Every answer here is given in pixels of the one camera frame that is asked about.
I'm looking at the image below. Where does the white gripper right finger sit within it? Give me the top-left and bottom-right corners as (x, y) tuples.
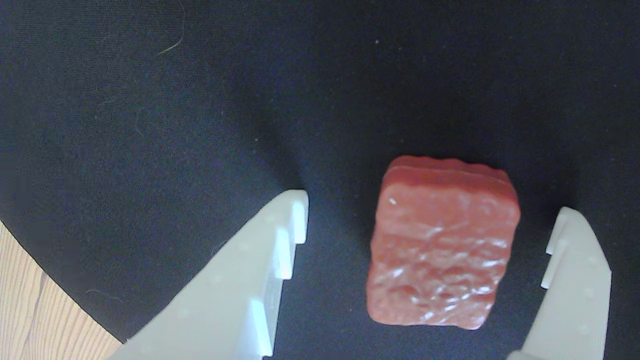
(507, 206), (612, 360)

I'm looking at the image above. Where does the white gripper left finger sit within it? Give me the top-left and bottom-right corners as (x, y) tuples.
(107, 189), (310, 360)

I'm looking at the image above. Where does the red-brown block toy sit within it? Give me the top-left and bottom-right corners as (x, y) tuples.
(366, 155), (522, 331)

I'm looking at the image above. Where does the black desk mat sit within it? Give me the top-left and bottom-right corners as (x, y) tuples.
(0, 0), (640, 360)

